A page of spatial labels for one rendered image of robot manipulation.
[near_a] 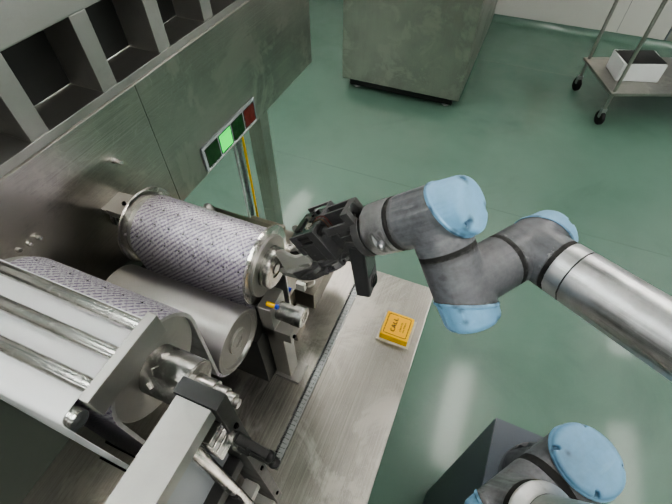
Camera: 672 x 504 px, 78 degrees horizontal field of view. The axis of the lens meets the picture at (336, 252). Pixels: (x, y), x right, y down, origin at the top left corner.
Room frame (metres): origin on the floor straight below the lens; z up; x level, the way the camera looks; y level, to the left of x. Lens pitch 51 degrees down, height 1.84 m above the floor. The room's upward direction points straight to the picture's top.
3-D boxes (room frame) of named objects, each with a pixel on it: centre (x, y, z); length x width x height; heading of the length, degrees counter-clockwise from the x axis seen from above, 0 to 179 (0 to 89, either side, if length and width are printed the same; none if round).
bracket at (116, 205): (0.56, 0.40, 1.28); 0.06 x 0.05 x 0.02; 68
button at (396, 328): (0.50, -0.15, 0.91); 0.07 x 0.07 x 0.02; 68
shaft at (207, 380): (0.18, 0.14, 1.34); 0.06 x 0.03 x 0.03; 68
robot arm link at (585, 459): (0.16, -0.39, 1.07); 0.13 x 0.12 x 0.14; 121
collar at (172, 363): (0.21, 0.20, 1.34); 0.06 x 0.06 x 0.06; 68
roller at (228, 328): (0.38, 0.29, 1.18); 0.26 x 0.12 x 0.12; 68
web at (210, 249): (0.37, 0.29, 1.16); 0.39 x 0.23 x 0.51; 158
